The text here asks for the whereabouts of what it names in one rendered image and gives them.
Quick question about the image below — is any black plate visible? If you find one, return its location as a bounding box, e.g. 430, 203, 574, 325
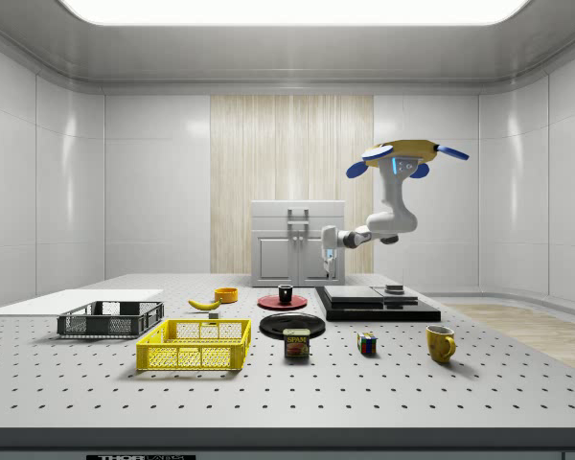
259, 311, 327, 340

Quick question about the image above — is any yellow mug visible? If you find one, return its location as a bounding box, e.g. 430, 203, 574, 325
425, 325, 458, 363

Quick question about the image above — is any white board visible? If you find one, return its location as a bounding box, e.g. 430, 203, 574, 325
0, 288, 165, 316

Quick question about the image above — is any black stove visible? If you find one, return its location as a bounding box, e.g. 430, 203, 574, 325
314, 284, 443, 323

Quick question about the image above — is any flat-sided can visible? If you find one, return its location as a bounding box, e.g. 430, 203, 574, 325
282, 328, 311, 359

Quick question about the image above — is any white cabinet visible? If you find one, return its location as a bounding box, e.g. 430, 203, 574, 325
250, 199, 347, 288

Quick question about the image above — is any puzzle cube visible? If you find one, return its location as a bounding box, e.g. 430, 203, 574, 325
356, 331, 379, 357

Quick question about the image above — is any red plate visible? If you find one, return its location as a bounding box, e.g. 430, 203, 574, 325
257, 294, 308, 311

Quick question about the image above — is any yellow basket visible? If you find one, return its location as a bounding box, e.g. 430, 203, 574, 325
135, 318, 253, 373

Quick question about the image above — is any dark grey basket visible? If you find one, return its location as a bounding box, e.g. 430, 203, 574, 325
57, 300, 166, 337

